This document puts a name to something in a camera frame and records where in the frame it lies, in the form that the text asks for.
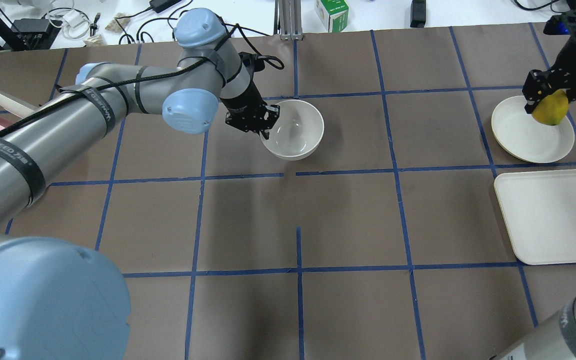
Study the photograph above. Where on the cream plate in rack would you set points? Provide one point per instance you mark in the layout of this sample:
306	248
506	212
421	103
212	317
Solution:
16	106

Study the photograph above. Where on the white rectangular tray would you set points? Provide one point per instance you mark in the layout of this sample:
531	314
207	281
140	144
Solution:
539	212

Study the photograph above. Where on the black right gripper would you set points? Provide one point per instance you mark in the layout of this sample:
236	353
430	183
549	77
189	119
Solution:
572	60

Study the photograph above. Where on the green white box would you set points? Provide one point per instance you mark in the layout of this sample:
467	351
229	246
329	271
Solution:
333	14

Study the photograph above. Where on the white flat plate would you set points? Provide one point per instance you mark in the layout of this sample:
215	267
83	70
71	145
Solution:
526	139

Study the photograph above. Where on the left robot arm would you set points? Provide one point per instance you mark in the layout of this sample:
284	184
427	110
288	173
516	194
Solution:
61	301

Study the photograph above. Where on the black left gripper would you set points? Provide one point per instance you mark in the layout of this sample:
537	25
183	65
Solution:
242	102

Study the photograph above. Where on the yellow lemon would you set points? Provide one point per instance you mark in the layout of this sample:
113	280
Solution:
552	109

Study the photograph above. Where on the white ceramic bowl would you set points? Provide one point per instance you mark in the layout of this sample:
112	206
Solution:
298	131

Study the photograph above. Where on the aluminium frame post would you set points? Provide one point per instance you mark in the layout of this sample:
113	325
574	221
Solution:
288	20

